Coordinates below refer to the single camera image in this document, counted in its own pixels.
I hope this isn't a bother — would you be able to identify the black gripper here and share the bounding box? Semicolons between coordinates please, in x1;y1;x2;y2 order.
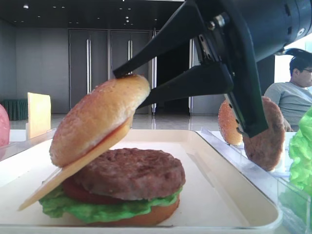
113;0;268;138

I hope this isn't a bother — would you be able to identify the golden bun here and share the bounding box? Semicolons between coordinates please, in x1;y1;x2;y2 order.
49;75;150;167
218;100;243;146

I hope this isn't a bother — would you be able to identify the orange cheese slice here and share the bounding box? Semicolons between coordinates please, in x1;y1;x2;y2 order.
18;117;133;211
26;92;51;139

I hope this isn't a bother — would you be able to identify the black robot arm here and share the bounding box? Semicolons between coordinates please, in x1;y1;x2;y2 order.
114;0;312;137

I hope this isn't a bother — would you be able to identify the standing brown meat patty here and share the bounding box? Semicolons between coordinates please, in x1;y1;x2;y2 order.
242;96;285;171

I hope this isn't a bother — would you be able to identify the standing green lettuce leaf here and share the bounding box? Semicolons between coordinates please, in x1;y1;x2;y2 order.
279;112;312;220

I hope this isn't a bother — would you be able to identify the brown meat patty on burger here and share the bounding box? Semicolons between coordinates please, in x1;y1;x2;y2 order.
73;148;186;200

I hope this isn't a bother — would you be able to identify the standing orange cheese slice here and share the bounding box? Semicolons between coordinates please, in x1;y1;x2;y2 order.
26;92;51;139

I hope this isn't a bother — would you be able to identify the red tomato slice on burger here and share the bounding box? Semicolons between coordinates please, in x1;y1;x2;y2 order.
62;177;125;205

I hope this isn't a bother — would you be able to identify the standing red tomato slice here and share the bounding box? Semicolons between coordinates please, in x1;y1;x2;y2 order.
0;105;10;147

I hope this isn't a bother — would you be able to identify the green lettuce leaf on burger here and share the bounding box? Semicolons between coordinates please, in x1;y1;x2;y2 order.
39;185;183;223

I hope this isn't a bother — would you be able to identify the seated man in grey shirt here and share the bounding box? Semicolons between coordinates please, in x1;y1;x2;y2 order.
265;48;312;132

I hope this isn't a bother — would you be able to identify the grey double door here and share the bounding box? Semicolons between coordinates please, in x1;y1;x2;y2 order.
69;29;151;107

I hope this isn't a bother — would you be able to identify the cream rectangular serving tray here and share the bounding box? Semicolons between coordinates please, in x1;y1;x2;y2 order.
0;130;283;234

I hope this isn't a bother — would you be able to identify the bottom bun on tray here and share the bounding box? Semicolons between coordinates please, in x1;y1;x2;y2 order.
87;195;180;227

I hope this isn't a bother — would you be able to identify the green draped table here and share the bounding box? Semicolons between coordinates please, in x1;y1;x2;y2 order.
0;99;28;121

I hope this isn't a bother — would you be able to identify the right long clear rail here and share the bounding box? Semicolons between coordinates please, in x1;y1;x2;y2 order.
197;128;312;234

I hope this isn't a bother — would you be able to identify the long clear rail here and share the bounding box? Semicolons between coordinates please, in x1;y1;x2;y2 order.
0;128;57;161
197;128;312;234

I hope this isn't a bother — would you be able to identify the left long clear rail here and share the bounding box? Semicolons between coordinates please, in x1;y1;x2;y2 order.
0;128;57;161

